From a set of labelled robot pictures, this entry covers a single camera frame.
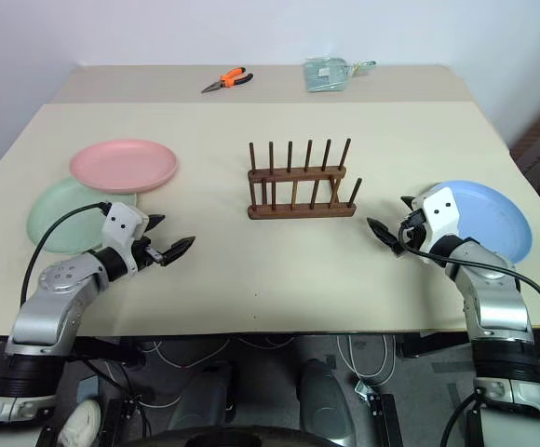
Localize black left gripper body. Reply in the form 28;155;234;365
130;235;165;272

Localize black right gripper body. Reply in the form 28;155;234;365
392;210;432;255

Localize wooden dish rack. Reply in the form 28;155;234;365
246;137;363;221

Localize pink plate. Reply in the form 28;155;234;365
69;138;180;195

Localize light blue plate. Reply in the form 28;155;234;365
420;180;533;264

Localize light green plate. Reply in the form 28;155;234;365
26;175;139;255

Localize dark grey rounded shape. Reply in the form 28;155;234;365
169;361;235;437
299;359;360;437

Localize clear plastic bag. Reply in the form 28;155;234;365
303;56;378;94

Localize white fabric bundle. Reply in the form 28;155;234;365
58;399;103;447

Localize black rounded rim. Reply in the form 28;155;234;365
142;420;395;447

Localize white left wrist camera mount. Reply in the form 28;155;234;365
101;201;151;255

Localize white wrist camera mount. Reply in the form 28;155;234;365
411;185;463;241
101;201;151;255

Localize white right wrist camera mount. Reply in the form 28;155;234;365
411;185;463;241

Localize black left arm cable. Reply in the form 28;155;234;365
20;201;114;309

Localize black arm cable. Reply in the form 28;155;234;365
397;218;540;370
20;201;114;309

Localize black table frame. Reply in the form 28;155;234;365
71;331;469;369

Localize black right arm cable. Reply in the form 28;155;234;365
397;218;540;370

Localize white floor cable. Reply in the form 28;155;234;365
139;335;300;370
336;332;396;388

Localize orange handled pliers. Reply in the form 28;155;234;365
200;67;255;95

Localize black metal bracket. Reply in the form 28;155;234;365
366;392;405;447

